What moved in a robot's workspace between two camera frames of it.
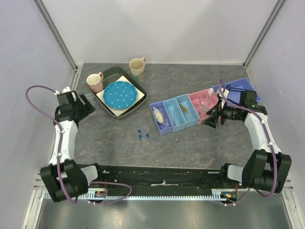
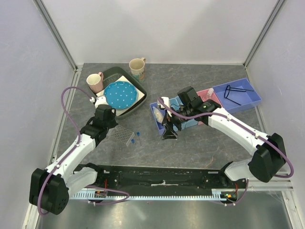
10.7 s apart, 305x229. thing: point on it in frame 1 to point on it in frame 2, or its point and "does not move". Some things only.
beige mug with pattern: x=137 y=67 does not move
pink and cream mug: x=95 y=81 does not move
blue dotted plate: x=119 y=95 does not move
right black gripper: x=212 y=120 to x=169 y=134
